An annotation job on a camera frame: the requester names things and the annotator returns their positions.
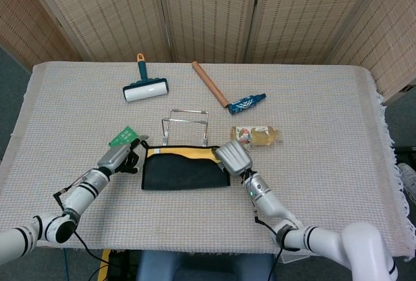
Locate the clear tea bottle with label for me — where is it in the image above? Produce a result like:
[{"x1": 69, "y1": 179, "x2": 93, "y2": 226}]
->
[{"x1": 230, "y1": 125, "x2": 283, "y2": 152}]

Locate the yellow cloth with black trim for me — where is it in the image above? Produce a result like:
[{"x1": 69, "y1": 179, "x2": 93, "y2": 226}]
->
[{"x1": 140, "y1": 139, "x2": 231, "y2": 191}]

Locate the black equipment box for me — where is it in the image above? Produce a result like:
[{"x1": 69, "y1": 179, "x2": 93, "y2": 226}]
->
[{"x1": 107, "y1": 250, "x2": 139, "y2": 281}]

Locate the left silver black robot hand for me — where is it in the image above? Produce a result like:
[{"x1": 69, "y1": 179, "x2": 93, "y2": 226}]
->
[{"x1": 96, "y1": 134, "x2": 150, "y2": 175}]

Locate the green packet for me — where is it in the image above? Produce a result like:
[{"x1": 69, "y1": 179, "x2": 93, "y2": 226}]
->
[{"x1": 108, "y1": 125, "x2": 142, "y2": 148}]

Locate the white shoe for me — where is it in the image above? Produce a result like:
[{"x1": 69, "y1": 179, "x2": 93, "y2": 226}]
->
[{"x1": 396, "y1": 163, "x2": 416, "y2": 202}]

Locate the blue patterned spray bottle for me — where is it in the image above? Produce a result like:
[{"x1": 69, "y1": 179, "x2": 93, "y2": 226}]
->
[{"x1": 227, "y1": 92, "x2": 267, "y2": 116}]

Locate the blue padded seat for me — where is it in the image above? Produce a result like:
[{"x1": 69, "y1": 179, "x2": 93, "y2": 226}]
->
[{"x1": 135, "y1": 250, "x2": 277, "y2": 281}]

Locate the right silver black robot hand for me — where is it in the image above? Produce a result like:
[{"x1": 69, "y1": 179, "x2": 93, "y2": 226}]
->
[{"x1": 214, "y1": 140, "x2": 254, "y2": 178}]

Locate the woven folding screen panel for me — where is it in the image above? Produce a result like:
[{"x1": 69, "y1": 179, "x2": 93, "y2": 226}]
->
[
  {"x1": 18, "y1": 0, "x2": 173, "y2": 62},
  {"x1": 155, "y1": 0, "x2": 263, "y2": 64},
  {"x1": 326, "y1": 0, "x2": 416, "y2": 105},
  {"x1": 245, "y1": 0, "x2": 389, "y2": 64},
  {"x1": 0, "y1": 0, "x2": 84, "y2": 64}
]

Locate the brown cardboard tube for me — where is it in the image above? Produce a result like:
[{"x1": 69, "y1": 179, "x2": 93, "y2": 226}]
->
[{"x1": 190, "y1": 60, "x2": 231, "y2": 109}]

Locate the teal white lint roller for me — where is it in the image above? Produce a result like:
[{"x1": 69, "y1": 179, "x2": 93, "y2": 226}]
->
[{"x1": 122, "y1": 53, "x2": 170, "y2": 103}]

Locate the metal wire rack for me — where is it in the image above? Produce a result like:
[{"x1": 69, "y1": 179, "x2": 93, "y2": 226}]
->
[{"x1": 161, "y1": 108, "x2": 209, "y2": 147}]

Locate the woven grey tablecloth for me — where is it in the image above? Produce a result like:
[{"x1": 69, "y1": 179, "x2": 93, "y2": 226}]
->
[{"x1": 0, "y1": 60, "x2": 409, "y2": 259}]

